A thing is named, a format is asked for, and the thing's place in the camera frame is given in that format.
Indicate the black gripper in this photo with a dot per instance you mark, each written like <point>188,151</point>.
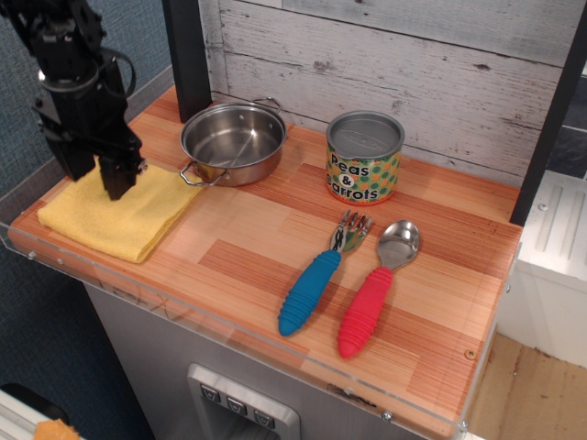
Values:
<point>85,117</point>

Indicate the yellow cloth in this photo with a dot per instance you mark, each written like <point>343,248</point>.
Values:
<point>128,228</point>

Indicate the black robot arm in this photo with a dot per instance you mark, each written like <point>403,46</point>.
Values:
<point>63,37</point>

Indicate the small steel pot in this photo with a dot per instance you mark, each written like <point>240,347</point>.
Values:
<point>233,144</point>

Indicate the clear acrylic table guard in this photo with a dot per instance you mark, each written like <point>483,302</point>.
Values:
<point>211,291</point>

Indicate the peas and carrots can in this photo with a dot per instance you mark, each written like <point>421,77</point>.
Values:
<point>364,150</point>

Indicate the orange object bottom left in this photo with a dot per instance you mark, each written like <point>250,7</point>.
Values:
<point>55,430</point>

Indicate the silver button control panel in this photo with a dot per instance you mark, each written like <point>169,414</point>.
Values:
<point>227,409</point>

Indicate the white ribbed cabinet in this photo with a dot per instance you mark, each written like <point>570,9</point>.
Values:
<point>544,300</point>

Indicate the black vertical post left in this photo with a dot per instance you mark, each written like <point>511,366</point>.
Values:
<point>189,62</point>

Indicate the black vertical post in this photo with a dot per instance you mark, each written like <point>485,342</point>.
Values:
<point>189,62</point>
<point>554,120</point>

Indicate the blue handled fork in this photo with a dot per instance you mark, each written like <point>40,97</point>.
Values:
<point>303,298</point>

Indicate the red handled spoon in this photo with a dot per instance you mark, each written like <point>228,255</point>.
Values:
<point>398,246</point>

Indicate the black vertical post right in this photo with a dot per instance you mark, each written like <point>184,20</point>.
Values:
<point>554,120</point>

